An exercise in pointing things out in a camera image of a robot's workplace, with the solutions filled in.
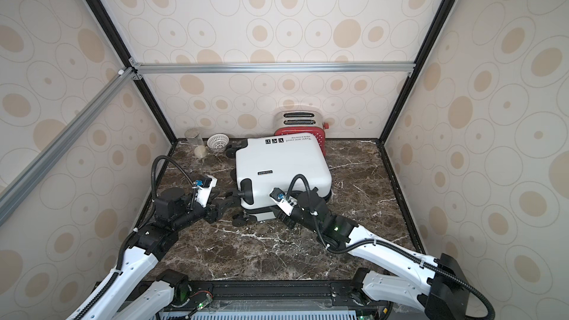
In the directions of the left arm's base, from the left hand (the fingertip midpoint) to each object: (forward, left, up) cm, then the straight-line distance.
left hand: (230, 196), depth 74 cm
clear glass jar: (+35, +25, -8) cm, 44 cm away
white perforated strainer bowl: (+43, +18, -19) cm, 51 cm away
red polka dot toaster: (+44, -23, -5) cm, 50 cm away
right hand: (0, -18, 0) cm, 18 cm away
